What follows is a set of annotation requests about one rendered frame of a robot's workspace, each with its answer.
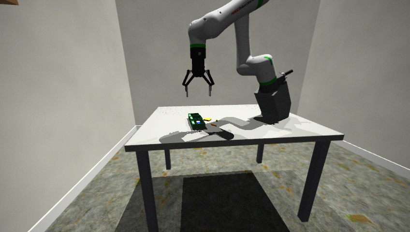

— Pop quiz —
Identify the green rack of bins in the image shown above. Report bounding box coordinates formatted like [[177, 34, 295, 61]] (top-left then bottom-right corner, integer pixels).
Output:
[[188, 113, 205, 130]]

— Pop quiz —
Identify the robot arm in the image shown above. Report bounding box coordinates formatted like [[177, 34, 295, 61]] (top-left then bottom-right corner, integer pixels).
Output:
[[188, 0, 293, 93]]

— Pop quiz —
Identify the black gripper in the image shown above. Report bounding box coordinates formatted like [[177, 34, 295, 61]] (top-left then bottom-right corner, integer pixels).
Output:
[[182, 58, 215, 97]]

